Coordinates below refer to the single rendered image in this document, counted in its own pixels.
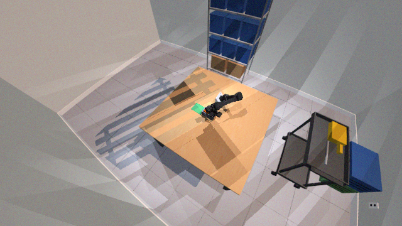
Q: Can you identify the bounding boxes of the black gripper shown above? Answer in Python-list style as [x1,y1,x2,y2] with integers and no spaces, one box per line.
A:
[214,111,222,117]

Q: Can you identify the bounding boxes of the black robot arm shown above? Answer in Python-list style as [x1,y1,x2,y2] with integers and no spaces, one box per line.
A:
[205,91,243,117]

